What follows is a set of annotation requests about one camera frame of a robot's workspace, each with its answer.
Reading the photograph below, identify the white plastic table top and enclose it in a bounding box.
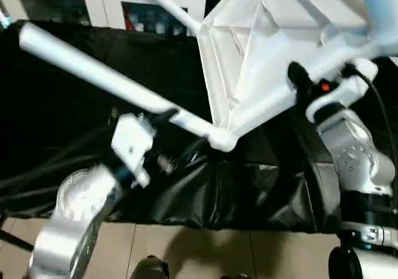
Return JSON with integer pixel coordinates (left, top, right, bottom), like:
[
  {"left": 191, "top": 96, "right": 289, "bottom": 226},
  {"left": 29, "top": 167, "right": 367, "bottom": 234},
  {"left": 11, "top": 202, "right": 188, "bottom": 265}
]
[{"left": 197, "top": 0, "right": 398, "bottom": 152}]

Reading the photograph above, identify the white plastic table leg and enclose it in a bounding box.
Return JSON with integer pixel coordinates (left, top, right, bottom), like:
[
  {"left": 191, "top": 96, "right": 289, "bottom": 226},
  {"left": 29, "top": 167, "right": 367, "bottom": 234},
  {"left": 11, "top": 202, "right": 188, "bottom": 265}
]
[
  {"left": 17, "top": 22, "right": 233, "bottom": 153},
  {"left": 357, "top": 0, "right": 398, "bottom": 59},
  {"left": 135, "top": 0, "right": 205, "bottom": 33}
]

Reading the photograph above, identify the black shiny mat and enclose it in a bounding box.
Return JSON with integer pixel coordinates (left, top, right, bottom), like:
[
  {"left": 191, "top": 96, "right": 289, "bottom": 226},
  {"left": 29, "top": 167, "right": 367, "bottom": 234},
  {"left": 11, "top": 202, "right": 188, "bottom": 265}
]
[{"left": 0, "top": 19, "right": 398, "bottom": 234}]

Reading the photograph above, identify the grey robot foot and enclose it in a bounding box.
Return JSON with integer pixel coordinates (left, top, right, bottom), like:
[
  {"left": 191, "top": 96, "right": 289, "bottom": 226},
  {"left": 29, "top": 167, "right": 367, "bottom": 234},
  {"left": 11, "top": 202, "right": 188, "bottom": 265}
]
[{"left": 133, "top": 255, "right": 169, "bottom": 279}]

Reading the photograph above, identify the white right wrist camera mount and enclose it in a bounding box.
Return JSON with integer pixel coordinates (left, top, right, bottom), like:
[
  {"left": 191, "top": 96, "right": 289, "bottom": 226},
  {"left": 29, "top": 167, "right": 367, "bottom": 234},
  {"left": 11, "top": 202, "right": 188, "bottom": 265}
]
[{"left": 306, "top": 58, "right": 379, "bottom": 120}]

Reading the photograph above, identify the black folding table frame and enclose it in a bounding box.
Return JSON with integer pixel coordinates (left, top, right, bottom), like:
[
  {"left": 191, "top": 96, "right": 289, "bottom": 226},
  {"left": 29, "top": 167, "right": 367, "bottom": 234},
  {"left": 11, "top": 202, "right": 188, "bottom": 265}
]
[{"left": 0, "top": 213, "right": 35, "bottom": 252}]

